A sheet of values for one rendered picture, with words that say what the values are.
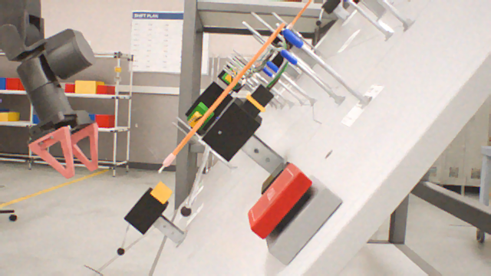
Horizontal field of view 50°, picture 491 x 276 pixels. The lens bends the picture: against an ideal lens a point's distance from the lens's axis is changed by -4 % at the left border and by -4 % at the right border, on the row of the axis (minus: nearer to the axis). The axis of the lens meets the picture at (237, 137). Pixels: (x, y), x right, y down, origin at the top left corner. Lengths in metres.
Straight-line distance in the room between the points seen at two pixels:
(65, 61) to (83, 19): 8.03
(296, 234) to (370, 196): 0.06
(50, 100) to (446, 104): 0.70
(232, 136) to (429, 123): 0.31
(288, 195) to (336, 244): 0.05
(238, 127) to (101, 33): 8.21
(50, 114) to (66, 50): 0.11
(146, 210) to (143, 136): 7.61
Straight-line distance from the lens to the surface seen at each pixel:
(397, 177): 0.33
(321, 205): 0.36
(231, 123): 0.60
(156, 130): 8.44
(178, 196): 1.57
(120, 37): 8.67
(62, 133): 0.87
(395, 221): 1.56
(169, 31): 8.42
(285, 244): 0.36
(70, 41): 0.91
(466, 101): 0.34
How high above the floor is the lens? 1.18
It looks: 4 degrees down
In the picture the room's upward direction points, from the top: 3 degrees clockwise
